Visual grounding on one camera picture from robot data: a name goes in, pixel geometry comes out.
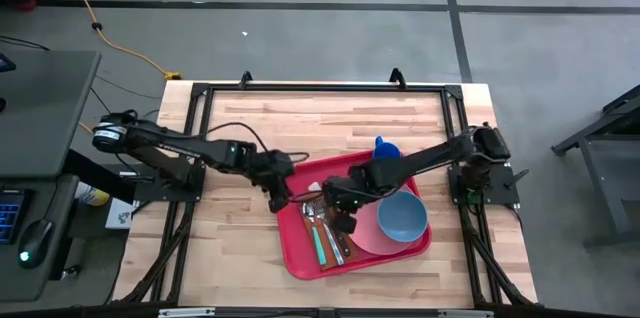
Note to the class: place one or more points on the black metal rig frame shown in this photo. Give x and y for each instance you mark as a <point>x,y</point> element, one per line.
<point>325,88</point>

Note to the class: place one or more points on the black keyboard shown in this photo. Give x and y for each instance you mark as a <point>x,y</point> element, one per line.
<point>10,215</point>

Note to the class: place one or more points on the red plastic tray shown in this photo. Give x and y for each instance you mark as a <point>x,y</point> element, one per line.
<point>300,258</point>

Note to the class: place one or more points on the brown cloth napkin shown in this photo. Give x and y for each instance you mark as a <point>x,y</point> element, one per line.
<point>327,258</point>

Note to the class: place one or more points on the white box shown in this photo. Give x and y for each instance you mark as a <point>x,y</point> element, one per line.
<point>120,214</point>

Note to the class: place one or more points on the blue-grey bowl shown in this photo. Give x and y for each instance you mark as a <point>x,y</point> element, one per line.
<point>402,218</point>

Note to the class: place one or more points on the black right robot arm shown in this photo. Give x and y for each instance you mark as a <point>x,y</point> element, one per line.
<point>435,155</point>

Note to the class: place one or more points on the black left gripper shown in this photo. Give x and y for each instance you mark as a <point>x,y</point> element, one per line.
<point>272,168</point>

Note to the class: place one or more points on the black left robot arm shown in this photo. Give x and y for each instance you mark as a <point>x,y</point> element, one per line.
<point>170,145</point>

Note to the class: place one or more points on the pink plastic plate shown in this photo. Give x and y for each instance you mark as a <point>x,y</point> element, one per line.
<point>367,238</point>

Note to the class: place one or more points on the person's foot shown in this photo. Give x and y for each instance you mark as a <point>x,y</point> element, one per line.
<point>20,4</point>

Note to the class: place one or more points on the grey desk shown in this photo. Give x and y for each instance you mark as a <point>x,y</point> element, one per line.
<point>45,108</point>

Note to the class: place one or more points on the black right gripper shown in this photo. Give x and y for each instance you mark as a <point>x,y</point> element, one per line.
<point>345,193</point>

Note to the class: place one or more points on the dark grey side table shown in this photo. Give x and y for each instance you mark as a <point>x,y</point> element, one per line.
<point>615,123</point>

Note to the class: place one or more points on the blue plastic cup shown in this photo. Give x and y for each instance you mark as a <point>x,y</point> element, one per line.
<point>386,149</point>

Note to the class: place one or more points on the black computer mouse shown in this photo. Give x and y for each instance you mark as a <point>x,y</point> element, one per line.
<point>34,243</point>

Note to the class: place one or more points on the silver fork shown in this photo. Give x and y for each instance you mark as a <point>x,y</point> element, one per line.
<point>334,245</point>

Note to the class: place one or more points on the yellow white bottle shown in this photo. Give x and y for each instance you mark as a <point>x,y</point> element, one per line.
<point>92,194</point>

